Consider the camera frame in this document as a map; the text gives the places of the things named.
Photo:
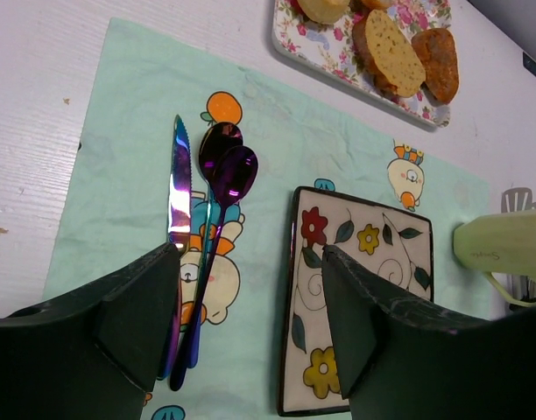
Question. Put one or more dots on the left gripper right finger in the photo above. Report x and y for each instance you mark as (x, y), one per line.
(399, 356)

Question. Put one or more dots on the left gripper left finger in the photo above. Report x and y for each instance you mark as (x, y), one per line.
(93, 352)

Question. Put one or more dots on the herb bread slice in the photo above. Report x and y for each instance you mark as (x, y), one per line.
(387, 55)

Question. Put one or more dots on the round pale bread roll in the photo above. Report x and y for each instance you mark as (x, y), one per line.
(324, 11)

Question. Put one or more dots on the brown crusty bread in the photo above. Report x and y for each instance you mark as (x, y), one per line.
(437, 52)

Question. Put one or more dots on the square floral plate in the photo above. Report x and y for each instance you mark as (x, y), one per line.
(392, 243)

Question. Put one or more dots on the pale green mug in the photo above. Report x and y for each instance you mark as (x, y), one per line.
(493, 244)

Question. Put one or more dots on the iridescent knife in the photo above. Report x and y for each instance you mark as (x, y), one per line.
(178, 230)

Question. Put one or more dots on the purple spoon lower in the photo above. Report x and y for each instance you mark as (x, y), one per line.
(232, 179)

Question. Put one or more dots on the purple spoon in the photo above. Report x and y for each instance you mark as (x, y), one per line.
(232, 179)
(219, 138)

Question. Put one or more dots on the mint green placemat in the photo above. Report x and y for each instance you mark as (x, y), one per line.
(115, 208)

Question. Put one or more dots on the purple spoon upper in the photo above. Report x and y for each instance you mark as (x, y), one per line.
(219, 138)

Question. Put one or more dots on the floral serving tray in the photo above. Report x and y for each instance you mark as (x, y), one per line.
(329, 50)

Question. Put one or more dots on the sesame bun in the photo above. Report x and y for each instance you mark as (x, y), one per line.
(381, 5)

